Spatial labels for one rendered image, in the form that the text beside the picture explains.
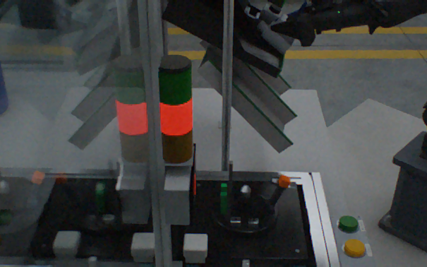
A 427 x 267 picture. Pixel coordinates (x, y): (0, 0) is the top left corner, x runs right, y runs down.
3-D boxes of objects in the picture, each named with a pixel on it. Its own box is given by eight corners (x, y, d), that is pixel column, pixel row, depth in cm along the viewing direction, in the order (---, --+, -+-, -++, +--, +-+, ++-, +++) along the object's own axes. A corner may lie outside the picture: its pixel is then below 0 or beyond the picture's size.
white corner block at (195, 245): (207, 248, 113) (207, 232, 110) (207, 264, 109) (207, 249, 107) (184, 247, 113) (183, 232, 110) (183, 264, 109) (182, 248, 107)
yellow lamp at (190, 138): (194, 145, 88) (193, 118, 85) (192, 164, 84) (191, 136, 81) (161, 144, 88) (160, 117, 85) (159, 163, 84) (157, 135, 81)
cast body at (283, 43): (286, 48, 127) (307, 27, 123) (282, 55, 123) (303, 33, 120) (258, 23, 126) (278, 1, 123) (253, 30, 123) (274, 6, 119)
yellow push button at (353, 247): (361, 245, 113) (363, 238, 112) (365, 260, 109) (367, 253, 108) (341, 245, 113) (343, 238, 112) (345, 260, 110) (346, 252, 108)
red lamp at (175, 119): (193, 117, 85) (193, 89, 83) (191, 135, 81) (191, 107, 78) (160, 117, 85) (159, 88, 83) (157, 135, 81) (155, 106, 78)
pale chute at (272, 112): (284, 124, 144) (297, 115, 142) (279, 154, 133) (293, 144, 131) (207, 46, 136) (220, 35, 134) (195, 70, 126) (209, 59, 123)
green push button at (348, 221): (355, 222, 119) (356, 215, 118) (358, 235, 115) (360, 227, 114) (336, 222, 119) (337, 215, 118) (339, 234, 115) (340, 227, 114)
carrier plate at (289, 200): (295, 188, 129) (296, 180, 127) (308, 265, 108) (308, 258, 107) (190, 186, 129) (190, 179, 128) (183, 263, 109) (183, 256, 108)
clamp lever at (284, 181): (274, 203, 117) (290, 176, 113) (274, 210, 115) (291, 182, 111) (258, 198, 116) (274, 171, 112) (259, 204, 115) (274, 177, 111)
